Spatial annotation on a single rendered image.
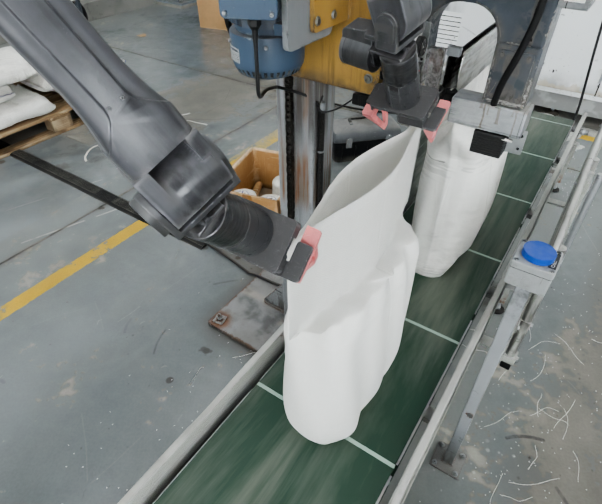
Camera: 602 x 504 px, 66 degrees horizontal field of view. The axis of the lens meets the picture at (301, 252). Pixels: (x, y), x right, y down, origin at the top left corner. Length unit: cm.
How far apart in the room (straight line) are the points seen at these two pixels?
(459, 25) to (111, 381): 326
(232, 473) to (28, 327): 125
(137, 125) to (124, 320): 168
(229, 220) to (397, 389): 90
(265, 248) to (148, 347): 140
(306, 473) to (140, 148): 90
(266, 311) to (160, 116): 158
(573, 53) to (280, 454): 324
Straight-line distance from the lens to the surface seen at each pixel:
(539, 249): 99
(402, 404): 125
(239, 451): 117
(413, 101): 83
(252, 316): 189
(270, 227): 53
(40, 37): 36
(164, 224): 41
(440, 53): 102
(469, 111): 101
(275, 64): 97
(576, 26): 374
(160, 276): 216
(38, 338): 210
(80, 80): 36
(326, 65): 112
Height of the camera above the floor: 142
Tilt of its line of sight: 40 degrees down
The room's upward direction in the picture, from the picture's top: straight up
